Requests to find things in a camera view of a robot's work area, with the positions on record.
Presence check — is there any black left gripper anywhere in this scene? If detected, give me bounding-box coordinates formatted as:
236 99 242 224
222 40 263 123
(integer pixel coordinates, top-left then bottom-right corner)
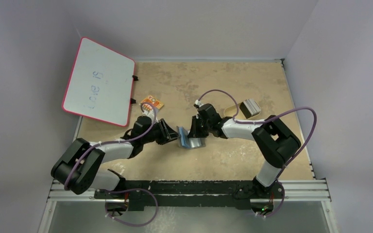
141 119 180 145

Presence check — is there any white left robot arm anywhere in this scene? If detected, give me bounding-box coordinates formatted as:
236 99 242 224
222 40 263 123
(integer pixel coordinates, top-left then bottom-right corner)
51 116 179 199

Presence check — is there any orange circuit board card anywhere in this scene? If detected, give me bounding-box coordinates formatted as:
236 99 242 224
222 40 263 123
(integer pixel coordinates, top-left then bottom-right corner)
140 95 164 110

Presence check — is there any beige oval tray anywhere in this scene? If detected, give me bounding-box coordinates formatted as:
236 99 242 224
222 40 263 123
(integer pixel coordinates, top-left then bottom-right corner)
223 102 255 120

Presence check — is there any pink framed whiteboard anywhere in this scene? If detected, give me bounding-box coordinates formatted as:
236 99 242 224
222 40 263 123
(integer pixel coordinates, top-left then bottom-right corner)
62 37 136 127

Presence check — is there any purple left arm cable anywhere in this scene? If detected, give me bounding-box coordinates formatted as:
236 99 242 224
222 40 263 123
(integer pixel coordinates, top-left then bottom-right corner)
63 102 158 191

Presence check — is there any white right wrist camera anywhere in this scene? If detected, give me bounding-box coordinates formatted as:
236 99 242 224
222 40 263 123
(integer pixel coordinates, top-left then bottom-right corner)
193 100 203 109

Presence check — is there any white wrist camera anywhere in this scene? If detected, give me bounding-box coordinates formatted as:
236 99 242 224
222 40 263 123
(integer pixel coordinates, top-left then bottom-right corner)
193 100 203 109
141 104 159 119

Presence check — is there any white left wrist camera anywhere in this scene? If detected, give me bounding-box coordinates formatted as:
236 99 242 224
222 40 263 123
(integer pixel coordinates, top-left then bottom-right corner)
141 104 159 119

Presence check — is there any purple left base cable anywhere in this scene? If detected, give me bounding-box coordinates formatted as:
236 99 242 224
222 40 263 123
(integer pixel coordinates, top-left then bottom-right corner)
104 188 160 228

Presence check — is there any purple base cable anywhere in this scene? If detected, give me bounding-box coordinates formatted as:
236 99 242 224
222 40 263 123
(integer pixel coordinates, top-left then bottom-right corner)
104 188 160 228
254 182 286 219

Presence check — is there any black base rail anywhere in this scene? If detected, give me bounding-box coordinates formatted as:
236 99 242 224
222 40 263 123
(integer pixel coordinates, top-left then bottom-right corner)
95 178 285 214

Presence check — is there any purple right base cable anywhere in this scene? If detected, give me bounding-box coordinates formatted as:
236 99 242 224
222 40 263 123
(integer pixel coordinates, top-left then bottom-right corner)
254 182 286 219

